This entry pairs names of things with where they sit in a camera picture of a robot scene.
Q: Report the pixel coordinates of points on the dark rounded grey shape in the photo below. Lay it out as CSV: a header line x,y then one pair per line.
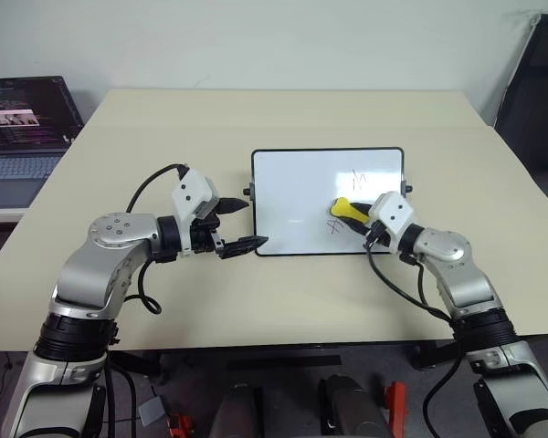
x,y
354,406

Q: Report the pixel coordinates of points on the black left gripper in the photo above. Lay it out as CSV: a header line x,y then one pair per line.
x,y
206,235

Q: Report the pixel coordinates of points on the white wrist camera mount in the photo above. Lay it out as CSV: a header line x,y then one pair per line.
x,y
393,212
192,191

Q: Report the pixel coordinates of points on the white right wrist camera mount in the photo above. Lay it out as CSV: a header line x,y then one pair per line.
x,y
393,212

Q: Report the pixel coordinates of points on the red clamp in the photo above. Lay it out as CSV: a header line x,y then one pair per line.
x,y
396,403
181,424

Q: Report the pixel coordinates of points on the grey open laptop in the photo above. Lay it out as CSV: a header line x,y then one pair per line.
x,y
23,169

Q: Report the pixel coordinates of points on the white side desk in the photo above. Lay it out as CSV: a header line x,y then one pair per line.
x,y
0,215

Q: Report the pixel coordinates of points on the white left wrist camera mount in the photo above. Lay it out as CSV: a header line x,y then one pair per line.
x,y
192,191

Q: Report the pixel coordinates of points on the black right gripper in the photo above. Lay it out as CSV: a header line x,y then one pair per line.
x,y
376,233

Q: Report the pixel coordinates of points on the black office chair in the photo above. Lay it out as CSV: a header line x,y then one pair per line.
x,y
534,91

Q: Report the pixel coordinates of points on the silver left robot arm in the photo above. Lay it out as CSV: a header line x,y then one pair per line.
x,y
114,232

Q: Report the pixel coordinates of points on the grey square pad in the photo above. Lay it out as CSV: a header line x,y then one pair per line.
x,y
151,410

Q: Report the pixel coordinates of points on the black table frame crossbar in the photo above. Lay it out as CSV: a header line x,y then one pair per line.
x,y
283,362

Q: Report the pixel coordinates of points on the small black-framed whiteboard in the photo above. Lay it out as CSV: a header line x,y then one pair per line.
x,y
301,196

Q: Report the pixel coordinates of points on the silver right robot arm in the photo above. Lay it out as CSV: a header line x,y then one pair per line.
x,y
447,246

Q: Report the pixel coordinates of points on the yellow whiteboard eraser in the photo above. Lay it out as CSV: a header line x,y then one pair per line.
x,y
342,209

